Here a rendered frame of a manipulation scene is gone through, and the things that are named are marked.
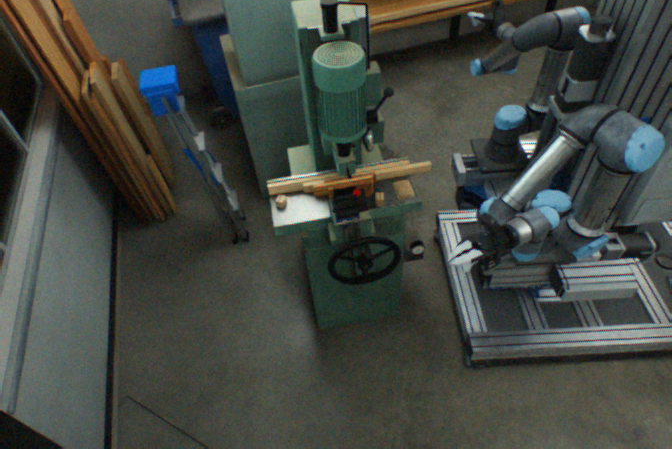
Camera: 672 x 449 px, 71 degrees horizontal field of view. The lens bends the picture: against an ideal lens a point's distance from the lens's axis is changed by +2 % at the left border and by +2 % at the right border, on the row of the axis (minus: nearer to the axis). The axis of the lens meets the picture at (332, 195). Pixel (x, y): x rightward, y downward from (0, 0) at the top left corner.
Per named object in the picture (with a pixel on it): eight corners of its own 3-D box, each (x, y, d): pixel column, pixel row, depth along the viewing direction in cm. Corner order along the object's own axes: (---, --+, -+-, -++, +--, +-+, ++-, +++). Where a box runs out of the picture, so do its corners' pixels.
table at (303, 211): (277, 255, 179) (274, 246, 175) (270, 199, 200) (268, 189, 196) (428, 228, 184) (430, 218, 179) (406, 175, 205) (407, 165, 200)
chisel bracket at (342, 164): (339, 179, 185) (338, 164, 179) (332, 156, 195) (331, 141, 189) (357, 176, 186) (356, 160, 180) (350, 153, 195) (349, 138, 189)
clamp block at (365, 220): (334, 240, 179) (333, 225, 172) (328, 214, 188) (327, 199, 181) (372, 233, 180) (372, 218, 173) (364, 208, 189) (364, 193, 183)
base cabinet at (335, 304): (317, 331, 247) (303, 252, 196) (303, 245, 287) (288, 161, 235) (399, 315, 251) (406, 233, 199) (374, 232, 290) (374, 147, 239)
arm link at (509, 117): (485, 131, 210) (491, 106, 200) (512, 124, 212) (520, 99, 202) (499, 147, 202) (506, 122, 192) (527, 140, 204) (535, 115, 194)
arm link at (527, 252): (516, 232, 152) (524, 210, 144) (542, 257, 145) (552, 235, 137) (497, 242, 150) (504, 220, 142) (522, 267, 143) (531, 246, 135)
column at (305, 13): (315, 176, 214) (296, 28, 161) (308, 145, 229) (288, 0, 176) (362, 168, 215) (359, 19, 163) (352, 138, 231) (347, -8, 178)
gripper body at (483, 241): (483, 273, 130) (517, 255, 133) (486, 252, 124) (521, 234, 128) (465, 256, 135) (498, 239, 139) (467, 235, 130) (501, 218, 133)
